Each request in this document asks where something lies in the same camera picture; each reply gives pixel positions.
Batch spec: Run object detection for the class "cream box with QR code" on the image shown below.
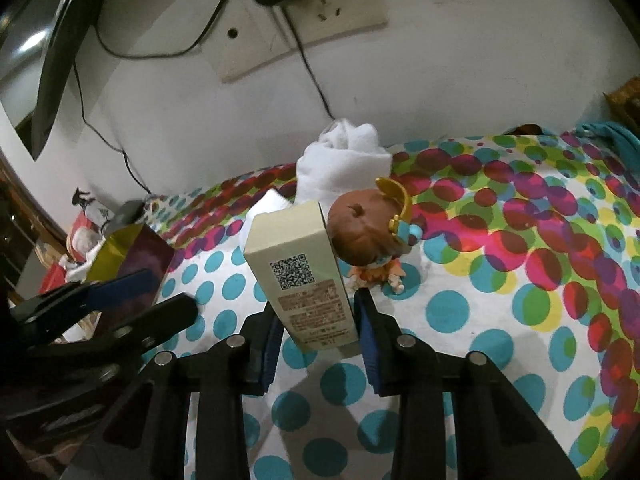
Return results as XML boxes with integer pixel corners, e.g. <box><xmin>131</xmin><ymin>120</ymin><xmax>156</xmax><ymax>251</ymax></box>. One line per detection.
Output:
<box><xmin>243</xmin><ymin>200</ymin><xmax>358</xmax><ymax>351</ymax></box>

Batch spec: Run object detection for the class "brown hair doll figure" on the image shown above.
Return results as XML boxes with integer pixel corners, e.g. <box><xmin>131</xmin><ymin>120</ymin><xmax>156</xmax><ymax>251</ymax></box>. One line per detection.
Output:
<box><xmin>326</xmin><ymin>178</ymin><xmax>422</xmax><ymax>295</ymax></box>

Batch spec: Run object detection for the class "white sock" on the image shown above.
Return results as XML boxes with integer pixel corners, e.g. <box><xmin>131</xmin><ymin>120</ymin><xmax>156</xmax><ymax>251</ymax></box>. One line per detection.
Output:
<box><xmin>294</xmin><ymin>119</ymin><xmax>392</xmax><ymax>214</ymax></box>

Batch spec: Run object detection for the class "red gift bag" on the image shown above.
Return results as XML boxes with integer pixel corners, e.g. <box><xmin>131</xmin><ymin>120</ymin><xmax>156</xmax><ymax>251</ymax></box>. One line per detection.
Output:
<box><xmin>38</xmin><ymin>211</ymin><xmax>104</xmax><ymax>294</ymax></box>

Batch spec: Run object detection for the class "gold metal tray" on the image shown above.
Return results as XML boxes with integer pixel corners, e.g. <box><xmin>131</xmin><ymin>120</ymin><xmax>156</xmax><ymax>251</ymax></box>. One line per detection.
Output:
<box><xmin>81</xmin><ymin>223</ymin><xmax>177</xmax><ymax>340</ymax></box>

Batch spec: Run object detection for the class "spray bottle black trigger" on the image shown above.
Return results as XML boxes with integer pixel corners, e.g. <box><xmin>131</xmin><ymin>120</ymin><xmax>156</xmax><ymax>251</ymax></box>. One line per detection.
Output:
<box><xmin>72</xmin><ymin>188</ymin><xmax>114</xmax><ymax>228</ymax></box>

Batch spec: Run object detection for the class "polka dot bed sheet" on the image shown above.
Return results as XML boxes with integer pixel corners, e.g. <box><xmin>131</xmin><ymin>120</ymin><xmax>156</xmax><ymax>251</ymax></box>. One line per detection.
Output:
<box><xmin>84</xmin><ymin>129</ymin><xmax>640</xmax><ymax>480</ymax></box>

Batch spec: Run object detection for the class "blue cloth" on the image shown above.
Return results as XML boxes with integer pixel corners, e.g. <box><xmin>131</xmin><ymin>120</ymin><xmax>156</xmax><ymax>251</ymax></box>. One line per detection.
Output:
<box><xmin>575</xmin><ymin>122</ymin><xmax>640</xmax><ymax>174</ymax></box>

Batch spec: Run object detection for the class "brown snack packet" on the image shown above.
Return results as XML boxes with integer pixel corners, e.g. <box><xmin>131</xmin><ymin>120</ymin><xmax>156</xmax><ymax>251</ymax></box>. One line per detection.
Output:
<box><xmin>604</xmin><ymin>76</ymin><xmax>640</xmax><ymax>133</ymax></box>

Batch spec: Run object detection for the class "black power cable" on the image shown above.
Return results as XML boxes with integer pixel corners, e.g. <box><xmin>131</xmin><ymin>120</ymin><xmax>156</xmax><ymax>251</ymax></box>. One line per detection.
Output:
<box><xmin>71</xmin><ymin>58</ymin><xmax>154</xmax><ymax>196</ymax></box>

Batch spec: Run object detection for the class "white wall socket plate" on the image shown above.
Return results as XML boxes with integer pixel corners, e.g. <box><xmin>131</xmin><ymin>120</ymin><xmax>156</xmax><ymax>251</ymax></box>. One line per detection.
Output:
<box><xmin>202</xmin><ymin>0</ymin><xmax>388</xmax><ymax>84</ymax></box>

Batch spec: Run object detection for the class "black adapter cable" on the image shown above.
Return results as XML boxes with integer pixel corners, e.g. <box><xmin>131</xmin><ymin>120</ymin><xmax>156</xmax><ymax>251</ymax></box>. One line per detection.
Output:
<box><xmin>282</xmin><ymin>4</ymin><xmax>338</xmax><ymax>122</ymax></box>

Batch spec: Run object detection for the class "black wall television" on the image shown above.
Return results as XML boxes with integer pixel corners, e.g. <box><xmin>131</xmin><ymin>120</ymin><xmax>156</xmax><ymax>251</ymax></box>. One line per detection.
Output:
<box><xmin>1</xmin><ymin>0</ymin><xmax>102</xmax><ymax>160</ymax></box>

